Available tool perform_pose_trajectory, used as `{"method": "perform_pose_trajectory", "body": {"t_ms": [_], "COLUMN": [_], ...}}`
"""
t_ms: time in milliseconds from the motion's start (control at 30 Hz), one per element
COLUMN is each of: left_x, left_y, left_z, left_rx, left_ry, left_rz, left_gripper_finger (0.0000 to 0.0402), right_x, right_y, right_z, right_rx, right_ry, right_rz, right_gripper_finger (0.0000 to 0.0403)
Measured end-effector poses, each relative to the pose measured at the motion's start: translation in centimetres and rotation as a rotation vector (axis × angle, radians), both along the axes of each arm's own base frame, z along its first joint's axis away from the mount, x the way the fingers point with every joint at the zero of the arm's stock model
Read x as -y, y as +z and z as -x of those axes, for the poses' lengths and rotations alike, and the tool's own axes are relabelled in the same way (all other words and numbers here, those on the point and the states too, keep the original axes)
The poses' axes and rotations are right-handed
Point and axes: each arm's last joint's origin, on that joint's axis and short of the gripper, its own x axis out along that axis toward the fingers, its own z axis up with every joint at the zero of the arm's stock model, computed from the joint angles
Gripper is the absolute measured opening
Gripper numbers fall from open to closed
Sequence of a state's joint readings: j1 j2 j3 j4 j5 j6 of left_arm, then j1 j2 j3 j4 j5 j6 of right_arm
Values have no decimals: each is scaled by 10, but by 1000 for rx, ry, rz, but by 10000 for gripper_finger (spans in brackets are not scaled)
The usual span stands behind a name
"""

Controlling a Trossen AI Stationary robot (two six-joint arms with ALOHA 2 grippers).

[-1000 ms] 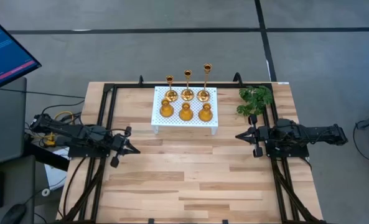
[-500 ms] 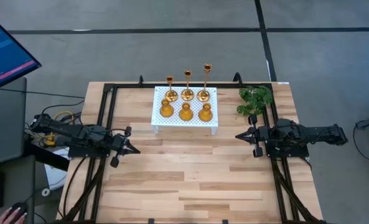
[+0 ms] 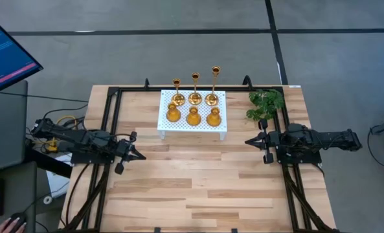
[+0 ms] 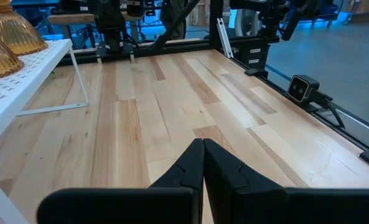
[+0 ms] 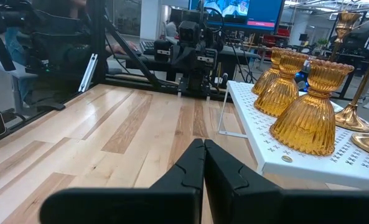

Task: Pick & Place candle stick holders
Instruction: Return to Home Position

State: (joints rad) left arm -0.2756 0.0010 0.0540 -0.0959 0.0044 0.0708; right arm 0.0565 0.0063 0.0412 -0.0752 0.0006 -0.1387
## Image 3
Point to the short brass candlestick holder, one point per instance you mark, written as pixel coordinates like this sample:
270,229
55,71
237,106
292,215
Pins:
178,100

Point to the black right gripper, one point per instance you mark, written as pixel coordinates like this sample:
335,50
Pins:
272,139

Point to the white tape roll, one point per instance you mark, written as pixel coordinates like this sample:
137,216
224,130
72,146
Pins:
47,200

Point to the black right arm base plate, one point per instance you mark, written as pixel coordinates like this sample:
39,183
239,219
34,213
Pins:
300,158

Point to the grey desk top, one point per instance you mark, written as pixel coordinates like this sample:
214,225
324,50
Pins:
17,194

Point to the yellow clamp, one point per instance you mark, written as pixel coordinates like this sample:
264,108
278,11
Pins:
52,145

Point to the green artificial plant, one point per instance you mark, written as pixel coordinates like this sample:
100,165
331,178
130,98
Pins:
265,103

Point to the black desk support bar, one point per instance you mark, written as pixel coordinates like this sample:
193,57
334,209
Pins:
49,163

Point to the white paper sheet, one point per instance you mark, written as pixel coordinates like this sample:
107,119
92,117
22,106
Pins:
57,181

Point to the black computer mouse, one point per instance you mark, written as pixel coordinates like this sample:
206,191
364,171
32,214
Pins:
19,217

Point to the person's hand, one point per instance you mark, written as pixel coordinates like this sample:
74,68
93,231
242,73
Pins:
5,227

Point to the black aluminium table frame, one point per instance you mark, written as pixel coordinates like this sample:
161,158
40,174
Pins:
130,88

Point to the white perforated metal shelf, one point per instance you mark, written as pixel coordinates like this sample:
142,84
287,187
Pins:
182,127

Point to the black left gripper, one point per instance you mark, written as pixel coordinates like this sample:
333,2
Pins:
123,149

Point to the amber glass candle holder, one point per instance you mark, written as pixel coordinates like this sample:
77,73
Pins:
214,119
193,119
173,115

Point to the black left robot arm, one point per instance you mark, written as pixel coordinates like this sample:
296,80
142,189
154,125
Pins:
81,137

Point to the grey rounded panel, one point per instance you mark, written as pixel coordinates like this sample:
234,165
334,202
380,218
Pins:
4,126

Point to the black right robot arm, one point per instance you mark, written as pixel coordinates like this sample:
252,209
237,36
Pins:
321,140

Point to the tall brass candlestick holder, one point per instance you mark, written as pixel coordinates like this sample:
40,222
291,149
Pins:
211,99

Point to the computer monitor blue screen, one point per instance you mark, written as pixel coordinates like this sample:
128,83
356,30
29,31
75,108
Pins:
4,55

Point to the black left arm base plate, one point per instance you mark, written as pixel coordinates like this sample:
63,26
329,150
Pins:
91,158

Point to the medium brass candlestick holder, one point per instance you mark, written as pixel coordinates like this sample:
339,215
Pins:
195,98

